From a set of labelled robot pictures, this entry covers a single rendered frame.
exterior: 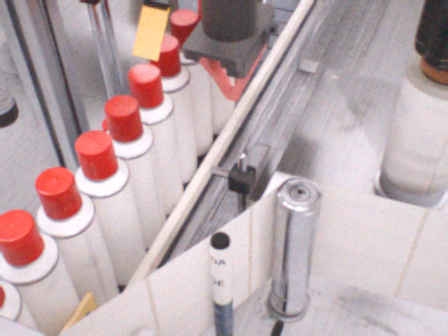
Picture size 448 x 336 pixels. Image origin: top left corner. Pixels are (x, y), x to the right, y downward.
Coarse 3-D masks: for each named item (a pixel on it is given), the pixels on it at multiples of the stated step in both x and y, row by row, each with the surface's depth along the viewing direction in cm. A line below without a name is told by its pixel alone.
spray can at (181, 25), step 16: (176, 16) 66; (192, 16) 65; (176, 32) 65; (192, 64) 67; (192, 80) 69; (208, 80) 71; (192, 96) 71; (208, 96) 72; (208, 112) 74; (208, 128) 76; (208, 144) 78
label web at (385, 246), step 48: (336, 192) 51; (240, 240) 52; (336, 240) 56; (384, 240) 54; (432, 240) 52; (144, 288) 46; (192, 288) 51; (240, 288) 58; (384, 288) 59; (432, 288) 56
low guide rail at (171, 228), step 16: (304, 0) 98; (288, 32) 92; (272, 48) 89; (272, 64) 88; (256, 80) 84; (256, 96) 84; (240, 112) 80; (224, 128) 78; (224, 144) 76; (208, 160) 74; (208, 176) 74; (192, 192) 70; (176, 208) 69; (176, 224) 67; (160, 240) 65; (160, 256) 65; (144, 272) 63; (128, 288) 61
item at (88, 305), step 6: (90, 294) 53; (84, 300) 53; (90, 300) 53; (78, 306) 52; (84, 306) 52; (90, 306) 54; (96, 306) 55; (78, 312) 52; (84, 312) 53; (90, 312) 54; (72, 318) 51; (78, 318) 52; (66, 324) 51; (72, 324) 51
